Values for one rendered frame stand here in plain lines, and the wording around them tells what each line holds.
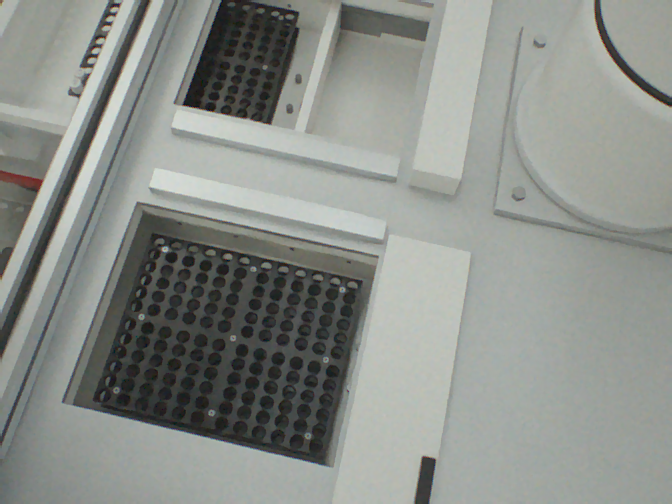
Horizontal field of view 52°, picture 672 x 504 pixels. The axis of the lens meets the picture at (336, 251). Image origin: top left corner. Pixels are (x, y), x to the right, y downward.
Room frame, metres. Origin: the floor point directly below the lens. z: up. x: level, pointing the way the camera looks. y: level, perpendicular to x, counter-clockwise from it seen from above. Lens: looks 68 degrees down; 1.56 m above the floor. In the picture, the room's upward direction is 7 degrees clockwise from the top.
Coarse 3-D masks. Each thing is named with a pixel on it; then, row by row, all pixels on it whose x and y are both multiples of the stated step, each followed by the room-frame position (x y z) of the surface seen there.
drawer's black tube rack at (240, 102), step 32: (224, 0) 0.57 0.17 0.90; (224, 32) 0.55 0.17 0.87; (256, 32) 0.53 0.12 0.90; (288, 32) 0.54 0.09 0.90; (224, 64) 0.48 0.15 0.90; (256, 64) 0.48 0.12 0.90; (288, 64) 0.51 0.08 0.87; (192, 96) 0.43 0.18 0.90; (224, 96) 0.44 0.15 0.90; (256, 96) 0.44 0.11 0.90
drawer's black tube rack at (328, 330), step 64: (192, 256) 0.24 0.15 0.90; (256, 256) 0.25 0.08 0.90; (192, 320) 0.18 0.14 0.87; (256, 320) 0.18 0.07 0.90; (320, 320) 0.20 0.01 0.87; (128, 384) 0.11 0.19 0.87; (192, 384) 0.12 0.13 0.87; (256, 384) 0.13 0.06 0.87; (320, 384) 0.13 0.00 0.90; (320, 448) 0.07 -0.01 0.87
